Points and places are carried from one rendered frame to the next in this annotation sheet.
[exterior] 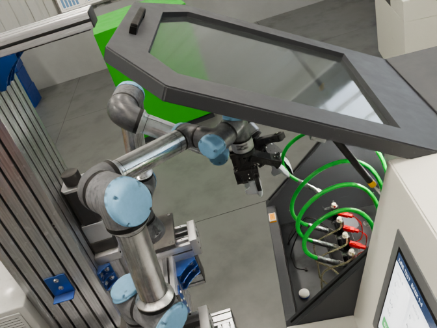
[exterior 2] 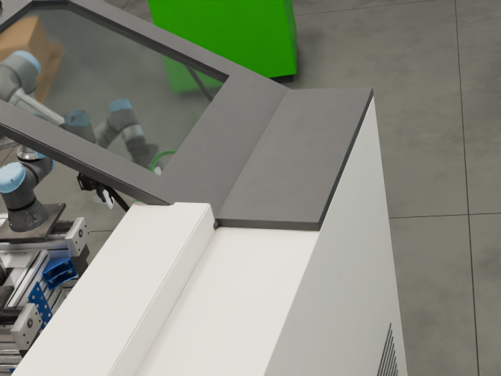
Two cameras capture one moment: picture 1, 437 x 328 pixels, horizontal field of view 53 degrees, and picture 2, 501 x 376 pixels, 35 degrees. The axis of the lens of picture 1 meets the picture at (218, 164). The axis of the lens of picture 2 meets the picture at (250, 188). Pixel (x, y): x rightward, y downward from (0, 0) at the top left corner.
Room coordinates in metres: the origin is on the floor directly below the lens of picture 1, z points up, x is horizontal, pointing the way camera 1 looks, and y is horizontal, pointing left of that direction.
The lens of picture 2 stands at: (-0.79, -1.22, 2.68)
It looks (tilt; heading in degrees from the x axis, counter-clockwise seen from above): 33 degrees down; 17
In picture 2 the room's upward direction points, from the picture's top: 13 degrees counter-clockwise
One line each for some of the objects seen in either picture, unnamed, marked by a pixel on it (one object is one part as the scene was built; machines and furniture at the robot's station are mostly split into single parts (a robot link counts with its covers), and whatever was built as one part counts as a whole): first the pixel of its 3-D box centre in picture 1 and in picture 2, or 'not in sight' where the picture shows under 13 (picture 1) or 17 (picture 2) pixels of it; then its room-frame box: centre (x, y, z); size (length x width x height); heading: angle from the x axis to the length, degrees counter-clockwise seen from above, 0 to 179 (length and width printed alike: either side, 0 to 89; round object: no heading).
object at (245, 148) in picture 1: (242, 144); not in sight; (1.27, -0.10, 1.48); 0.08 x 0.08 x 0.05
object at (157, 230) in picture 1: (145, 226); (24, 210); (1.53, 0.38, 1.09); 0.15 x 0.15 x 0.10
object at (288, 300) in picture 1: (283, 268); not in sight; (1.26, -0.12, 0.87); 0.62 x 0.04 x 0.16; 171
